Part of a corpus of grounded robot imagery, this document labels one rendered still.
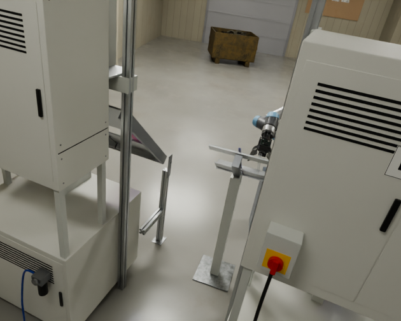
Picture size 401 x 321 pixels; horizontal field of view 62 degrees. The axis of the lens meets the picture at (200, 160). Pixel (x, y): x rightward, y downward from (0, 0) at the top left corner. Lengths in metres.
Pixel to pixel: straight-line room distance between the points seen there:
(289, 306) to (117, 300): 1.11
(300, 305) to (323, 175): 0.86
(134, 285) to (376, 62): 1.96
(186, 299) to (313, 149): 1.63
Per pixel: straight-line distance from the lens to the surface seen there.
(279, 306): 1.60
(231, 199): 2.02
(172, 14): 10.85
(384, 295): 1.13
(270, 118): 2.03
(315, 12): 1.24
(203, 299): 2.32
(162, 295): 2.31
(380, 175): 0.91
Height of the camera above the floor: 1.82
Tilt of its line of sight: 29 degrees down
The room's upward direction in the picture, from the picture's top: 9 degrees clockwise
